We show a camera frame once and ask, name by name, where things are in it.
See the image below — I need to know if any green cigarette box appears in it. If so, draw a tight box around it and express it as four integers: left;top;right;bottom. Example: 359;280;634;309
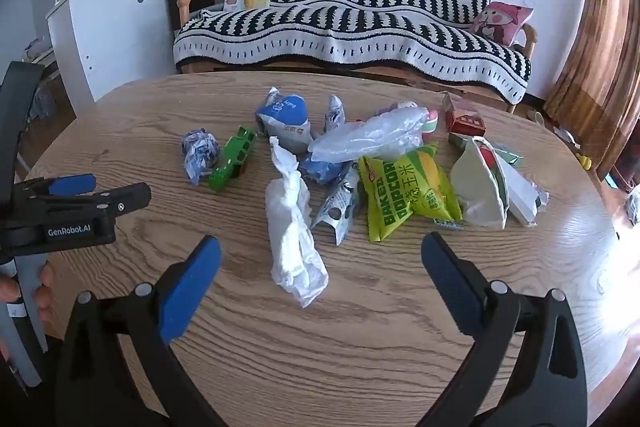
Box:
447;132;527;168

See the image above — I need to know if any black-white striped sofa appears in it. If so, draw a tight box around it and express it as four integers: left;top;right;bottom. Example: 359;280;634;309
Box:
172;0;532;105

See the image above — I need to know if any blue white snack bag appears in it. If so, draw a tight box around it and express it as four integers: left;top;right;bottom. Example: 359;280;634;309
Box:
255;87;314;154

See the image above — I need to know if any pink cartoon pillow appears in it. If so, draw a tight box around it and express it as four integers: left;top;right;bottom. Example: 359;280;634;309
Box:
469;1;534;49

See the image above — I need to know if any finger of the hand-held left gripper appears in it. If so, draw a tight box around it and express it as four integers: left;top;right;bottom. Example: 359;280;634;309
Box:
75;181;152;221
20;173;98;198

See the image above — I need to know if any white carton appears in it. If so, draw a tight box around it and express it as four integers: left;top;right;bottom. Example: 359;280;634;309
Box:
450;136;551;230

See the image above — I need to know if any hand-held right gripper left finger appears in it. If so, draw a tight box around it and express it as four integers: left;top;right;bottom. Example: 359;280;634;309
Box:
55;234;223;427

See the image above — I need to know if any pink green striped toy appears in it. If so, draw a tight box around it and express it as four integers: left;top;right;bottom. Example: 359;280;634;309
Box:
384;100;441;145

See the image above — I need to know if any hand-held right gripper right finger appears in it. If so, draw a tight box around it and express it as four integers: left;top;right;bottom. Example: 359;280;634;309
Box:
420;231;588;427

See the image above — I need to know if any clear plastic bag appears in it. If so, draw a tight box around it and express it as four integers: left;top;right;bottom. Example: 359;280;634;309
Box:
307;107;431;164

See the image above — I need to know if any silver spotted wrapper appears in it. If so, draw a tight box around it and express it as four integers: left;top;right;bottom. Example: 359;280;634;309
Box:
310;167;362;247

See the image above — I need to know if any white cabinet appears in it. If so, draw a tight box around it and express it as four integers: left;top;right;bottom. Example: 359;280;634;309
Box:
46;0;177;104

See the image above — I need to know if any blue crumpled wrapper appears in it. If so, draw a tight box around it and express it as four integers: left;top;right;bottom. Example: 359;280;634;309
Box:
299;154;351;186

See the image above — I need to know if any crumpled blue white paper ball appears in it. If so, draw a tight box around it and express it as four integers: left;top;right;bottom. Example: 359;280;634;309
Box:
181;130;221;186

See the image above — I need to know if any red cigarette box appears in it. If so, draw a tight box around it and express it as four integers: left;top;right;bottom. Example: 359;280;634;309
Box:
441;92;487;136

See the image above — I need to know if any yellow green popcorn packet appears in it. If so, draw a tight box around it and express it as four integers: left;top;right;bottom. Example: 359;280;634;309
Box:
357;144;466;243

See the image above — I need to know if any small silver blue wrapper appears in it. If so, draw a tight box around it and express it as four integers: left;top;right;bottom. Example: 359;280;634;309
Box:
322;94;347;134

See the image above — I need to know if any green toy truck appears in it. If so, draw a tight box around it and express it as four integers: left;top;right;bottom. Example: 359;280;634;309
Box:
207;124;258;194

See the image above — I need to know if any person's left hand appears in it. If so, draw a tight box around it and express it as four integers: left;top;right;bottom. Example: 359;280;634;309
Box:
0;263;57;314

